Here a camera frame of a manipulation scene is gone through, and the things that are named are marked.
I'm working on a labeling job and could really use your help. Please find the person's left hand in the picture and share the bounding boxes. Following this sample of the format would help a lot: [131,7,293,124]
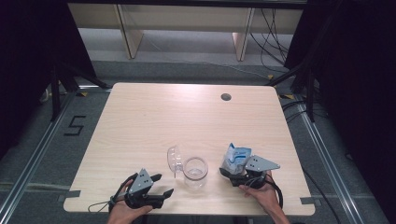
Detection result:
[106,178,154,224]

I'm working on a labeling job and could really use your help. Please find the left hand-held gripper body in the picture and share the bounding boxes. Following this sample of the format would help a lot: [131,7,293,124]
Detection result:
[124,168,165,210]

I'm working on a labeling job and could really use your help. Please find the white and blue bag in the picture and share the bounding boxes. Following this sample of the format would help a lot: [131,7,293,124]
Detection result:
[219,142,252,175]

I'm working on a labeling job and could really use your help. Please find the right hand-held gripper cable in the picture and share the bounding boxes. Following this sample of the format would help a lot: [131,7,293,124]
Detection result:
[244,172,285,209]

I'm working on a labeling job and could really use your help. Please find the clear jar lid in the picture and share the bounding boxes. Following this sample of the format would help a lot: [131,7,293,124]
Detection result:
[166,145,185,179]

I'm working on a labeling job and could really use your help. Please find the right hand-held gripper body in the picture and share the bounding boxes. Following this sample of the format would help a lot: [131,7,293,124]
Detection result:
[232,155,281,189]

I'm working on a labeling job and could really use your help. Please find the black floor cable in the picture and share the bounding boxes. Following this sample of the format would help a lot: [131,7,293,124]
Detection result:
[303,169,344,224]

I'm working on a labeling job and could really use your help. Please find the person's right hand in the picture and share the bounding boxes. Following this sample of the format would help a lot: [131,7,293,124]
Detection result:
[243,170,280,209]

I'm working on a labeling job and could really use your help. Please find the hanging black cables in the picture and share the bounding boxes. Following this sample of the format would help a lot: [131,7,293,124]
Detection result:
[250,8,300,74]

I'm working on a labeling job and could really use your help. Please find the black tape strip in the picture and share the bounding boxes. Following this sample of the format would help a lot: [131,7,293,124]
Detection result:
[300,196,318,206]
[57,189,81,203]

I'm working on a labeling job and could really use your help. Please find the hand-held gripper cable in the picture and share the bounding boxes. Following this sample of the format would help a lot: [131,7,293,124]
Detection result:
[244,172,285,209]
[88,173,138,214]

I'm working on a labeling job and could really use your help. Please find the aluminium floor rail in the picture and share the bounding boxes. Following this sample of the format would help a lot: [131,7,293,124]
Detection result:
[295,96,363,224]
[0,91,76,216]

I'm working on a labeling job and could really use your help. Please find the light wooden desk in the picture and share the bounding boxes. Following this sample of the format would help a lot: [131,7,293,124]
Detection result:
[67,3,304,62]

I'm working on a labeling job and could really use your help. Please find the clear glass jar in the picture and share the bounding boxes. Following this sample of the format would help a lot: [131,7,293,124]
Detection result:
[182,156,209,190]

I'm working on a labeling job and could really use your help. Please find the left hand-held gripper cable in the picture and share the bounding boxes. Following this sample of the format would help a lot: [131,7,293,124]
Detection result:
[88,173,138,214]

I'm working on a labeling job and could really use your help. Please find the dark curtain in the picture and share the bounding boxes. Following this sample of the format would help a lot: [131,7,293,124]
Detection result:
[0,0,98,160]
[284,0,396,223]

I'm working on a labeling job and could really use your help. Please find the black metal stand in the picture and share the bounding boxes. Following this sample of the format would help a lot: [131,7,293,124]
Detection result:
[49,60,112,122]
[265,62,316,123]

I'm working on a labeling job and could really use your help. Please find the black floor cables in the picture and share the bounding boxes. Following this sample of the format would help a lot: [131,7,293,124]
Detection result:
[281,98,329,124]

